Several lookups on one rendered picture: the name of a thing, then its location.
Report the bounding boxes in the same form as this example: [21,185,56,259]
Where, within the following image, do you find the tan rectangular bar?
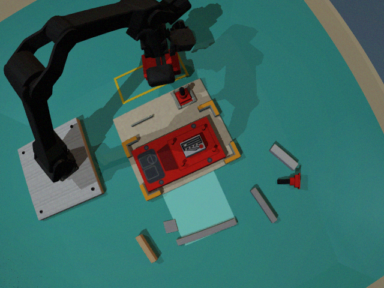
[135,235,157,263]

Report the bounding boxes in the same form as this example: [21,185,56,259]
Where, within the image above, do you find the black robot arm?
[4,0,196,183]

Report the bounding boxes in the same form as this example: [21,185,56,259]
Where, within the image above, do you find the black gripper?
[140,32,175,87]

